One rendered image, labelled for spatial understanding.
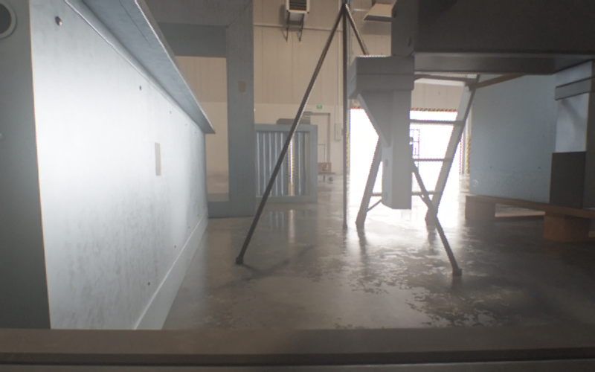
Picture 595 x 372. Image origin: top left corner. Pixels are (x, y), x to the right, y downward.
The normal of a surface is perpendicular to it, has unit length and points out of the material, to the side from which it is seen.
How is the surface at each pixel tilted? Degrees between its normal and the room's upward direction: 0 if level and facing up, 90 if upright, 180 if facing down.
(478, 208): 90
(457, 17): 90
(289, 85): 90
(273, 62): 90
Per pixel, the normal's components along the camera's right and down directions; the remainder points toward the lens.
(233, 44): 0.15, 0.07
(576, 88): -1.00, 0.00
